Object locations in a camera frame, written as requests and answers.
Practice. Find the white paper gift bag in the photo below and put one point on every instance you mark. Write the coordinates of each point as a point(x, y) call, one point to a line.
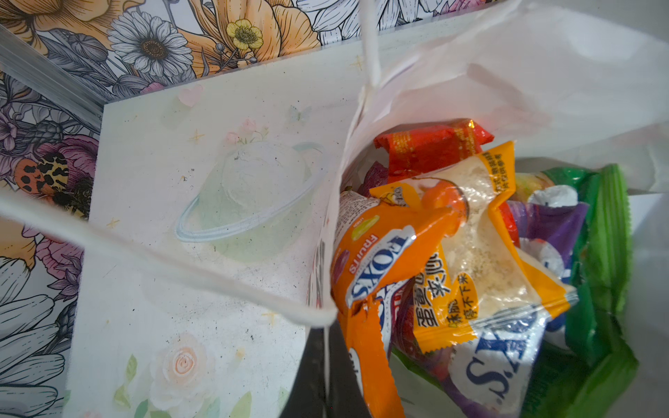
point(564, 87)

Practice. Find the floral table mat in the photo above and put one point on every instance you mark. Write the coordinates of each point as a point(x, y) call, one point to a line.
point(146, 345)

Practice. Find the orange Fox's fruits candy bag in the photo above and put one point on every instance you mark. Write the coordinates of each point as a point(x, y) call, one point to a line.
point(378, 249)

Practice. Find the purple raisin snack bag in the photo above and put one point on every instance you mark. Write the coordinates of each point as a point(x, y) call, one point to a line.
point(376, 176)

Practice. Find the purple Fox's berries candy bag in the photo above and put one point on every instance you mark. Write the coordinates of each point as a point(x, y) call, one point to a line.
point(489, 376)

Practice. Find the small red snack packet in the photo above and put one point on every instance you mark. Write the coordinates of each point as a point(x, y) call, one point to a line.
point(429, 148)

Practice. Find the green Fox's lemon candy bag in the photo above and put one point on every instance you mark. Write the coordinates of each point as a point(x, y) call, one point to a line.
point(597, 366)

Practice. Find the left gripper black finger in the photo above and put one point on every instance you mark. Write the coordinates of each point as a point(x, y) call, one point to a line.
point(325, 384)

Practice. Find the small orange yellow snack packet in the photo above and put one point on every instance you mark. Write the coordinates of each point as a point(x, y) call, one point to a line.
point(476, 278)

